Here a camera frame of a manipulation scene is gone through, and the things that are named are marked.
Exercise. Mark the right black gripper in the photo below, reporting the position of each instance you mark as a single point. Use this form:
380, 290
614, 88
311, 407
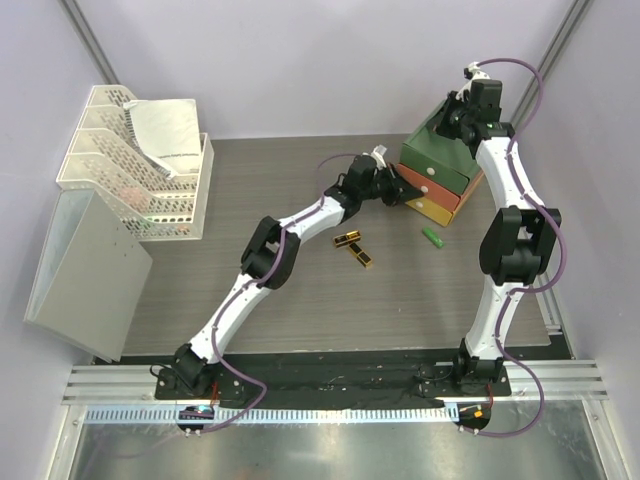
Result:
450, 106

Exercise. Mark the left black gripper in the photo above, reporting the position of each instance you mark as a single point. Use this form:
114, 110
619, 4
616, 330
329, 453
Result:
398, 189

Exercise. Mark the yellow bottom drawer box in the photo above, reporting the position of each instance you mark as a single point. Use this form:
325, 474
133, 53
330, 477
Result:
437, 213

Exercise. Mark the red drawer box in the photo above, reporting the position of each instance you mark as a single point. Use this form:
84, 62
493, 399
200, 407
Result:
434, 193

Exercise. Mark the green top drawer box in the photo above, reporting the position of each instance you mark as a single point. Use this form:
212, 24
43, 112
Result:
445, 161

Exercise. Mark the gold black lipstick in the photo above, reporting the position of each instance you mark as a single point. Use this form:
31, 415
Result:
347, 239
361, 256

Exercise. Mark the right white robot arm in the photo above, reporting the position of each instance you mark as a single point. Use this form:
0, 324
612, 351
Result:
518, 244

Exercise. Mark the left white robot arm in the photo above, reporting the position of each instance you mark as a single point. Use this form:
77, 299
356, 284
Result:
269, 258

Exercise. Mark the white paper booklet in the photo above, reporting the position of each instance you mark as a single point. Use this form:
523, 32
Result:
166, 134

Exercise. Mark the white mesh file organizer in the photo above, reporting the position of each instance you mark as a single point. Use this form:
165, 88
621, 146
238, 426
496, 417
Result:
101, 157

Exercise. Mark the grey metal bookend box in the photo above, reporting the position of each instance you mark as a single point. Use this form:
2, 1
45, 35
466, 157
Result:
90, 276

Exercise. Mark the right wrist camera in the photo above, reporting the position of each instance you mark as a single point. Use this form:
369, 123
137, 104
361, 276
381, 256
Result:
482, 94

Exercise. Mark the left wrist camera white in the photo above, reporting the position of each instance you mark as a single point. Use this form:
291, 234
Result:
378, 155

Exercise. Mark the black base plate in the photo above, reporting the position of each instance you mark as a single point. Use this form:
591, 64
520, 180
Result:
325, 380

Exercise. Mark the white slotted cable duct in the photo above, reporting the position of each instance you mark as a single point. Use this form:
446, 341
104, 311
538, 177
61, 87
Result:
201, 414

